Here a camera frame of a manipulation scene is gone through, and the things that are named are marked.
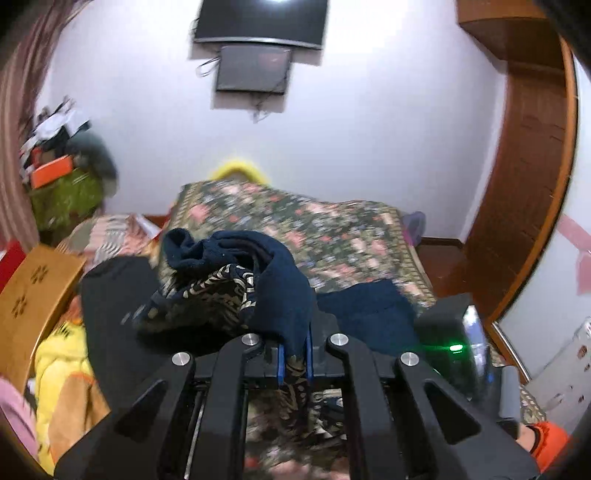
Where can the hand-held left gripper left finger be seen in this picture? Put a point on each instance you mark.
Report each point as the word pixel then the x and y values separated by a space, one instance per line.
pixel 280 364

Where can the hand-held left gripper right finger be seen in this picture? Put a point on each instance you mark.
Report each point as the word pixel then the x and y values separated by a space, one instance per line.
pixel 310 360

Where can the navy fleece-lined patterned garment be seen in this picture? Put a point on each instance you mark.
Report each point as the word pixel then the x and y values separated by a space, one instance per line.
pixel 277 286

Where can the person's right forearm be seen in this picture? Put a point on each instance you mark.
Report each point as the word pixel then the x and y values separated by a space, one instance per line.
pixel 549 438

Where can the purple bag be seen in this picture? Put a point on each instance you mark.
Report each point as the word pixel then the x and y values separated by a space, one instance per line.
pixel 414 226

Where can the floral blanket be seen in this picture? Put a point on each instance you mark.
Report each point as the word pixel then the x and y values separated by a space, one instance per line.
pixel 323 230

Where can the pink paper strip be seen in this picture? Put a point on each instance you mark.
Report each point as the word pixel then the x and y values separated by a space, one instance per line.
pixel 575 240

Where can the black garment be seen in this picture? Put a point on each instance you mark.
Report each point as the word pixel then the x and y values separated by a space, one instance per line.
pixel 120 332

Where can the wooden door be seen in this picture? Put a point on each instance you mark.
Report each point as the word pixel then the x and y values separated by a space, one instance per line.
pixel 526 161

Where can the yellow fuzzy object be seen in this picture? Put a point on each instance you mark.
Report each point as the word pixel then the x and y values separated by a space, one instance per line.
pixel 235 168

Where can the pink striped cushion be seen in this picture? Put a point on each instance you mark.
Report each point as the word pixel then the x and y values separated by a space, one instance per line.
pixel 111 235

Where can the yellow garment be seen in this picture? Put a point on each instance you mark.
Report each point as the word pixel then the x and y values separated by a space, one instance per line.
pixel 55 364

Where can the light pink cloth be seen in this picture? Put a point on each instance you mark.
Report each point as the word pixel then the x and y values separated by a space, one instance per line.
pixel 16 410

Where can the green cloth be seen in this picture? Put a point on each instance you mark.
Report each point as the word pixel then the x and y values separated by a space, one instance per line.
pixel 64 198

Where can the grey bag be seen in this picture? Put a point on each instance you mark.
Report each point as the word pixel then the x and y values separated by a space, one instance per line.
pixel 94 157

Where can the red box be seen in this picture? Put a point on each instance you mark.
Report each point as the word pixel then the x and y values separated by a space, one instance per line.
pixel 9 267

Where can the orange box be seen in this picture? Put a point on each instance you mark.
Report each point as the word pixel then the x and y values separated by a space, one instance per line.
pixel 51 170

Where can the white paper pile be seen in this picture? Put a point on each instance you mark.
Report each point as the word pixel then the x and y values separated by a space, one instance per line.
pixel 51 124

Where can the grey wall box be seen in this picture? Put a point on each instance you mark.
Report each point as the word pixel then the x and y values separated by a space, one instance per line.
pixel 254 69

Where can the black wall television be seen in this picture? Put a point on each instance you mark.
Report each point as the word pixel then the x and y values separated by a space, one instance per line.
pixel 258 21

